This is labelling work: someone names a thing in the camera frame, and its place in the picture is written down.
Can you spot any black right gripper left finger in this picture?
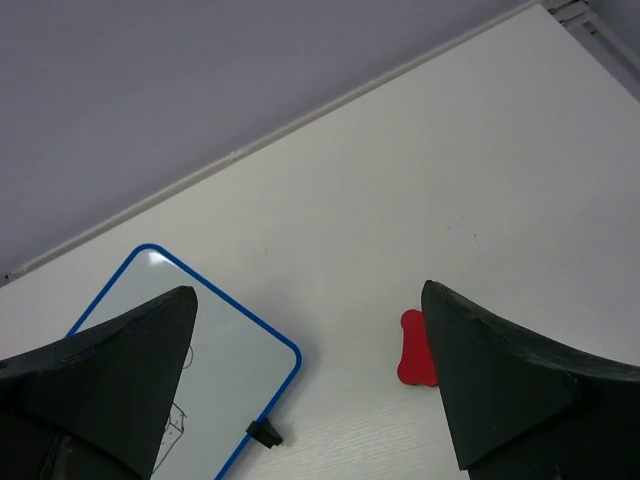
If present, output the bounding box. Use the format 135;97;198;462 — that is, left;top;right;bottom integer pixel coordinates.
1;286;198;479

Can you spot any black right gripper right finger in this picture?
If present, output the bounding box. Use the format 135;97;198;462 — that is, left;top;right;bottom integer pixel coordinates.
421;281;639;479

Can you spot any red bone-shaped eraser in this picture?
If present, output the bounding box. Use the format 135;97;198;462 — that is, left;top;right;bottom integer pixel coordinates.
397;309;438;387

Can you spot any blue framed whiteboard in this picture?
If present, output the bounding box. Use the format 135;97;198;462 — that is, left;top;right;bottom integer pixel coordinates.
69;244;302;479

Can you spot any black whiteboard foot clip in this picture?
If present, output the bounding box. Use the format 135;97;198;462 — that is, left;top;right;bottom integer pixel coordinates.
246;418;283;449

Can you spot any aluminium right side rail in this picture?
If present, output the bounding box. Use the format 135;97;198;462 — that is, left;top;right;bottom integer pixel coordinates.
541;0;639;99

